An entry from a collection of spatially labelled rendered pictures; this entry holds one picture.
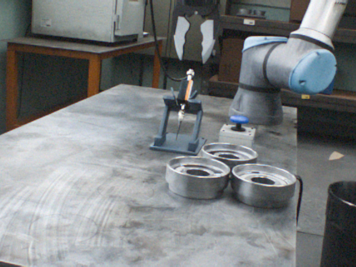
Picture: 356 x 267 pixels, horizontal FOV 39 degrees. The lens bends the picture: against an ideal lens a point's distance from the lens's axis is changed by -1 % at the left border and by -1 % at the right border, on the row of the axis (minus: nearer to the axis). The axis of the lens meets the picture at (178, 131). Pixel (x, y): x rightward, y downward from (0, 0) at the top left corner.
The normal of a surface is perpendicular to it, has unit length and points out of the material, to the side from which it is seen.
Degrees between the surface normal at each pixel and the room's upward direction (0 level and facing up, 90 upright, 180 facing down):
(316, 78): 97
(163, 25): 90
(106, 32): 90
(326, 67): 97
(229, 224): 0
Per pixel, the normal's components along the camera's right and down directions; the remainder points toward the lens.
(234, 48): -0.18, 0.38
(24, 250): 0.10, -0.96
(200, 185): 0.06, 0.26
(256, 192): -0.33, 0.21
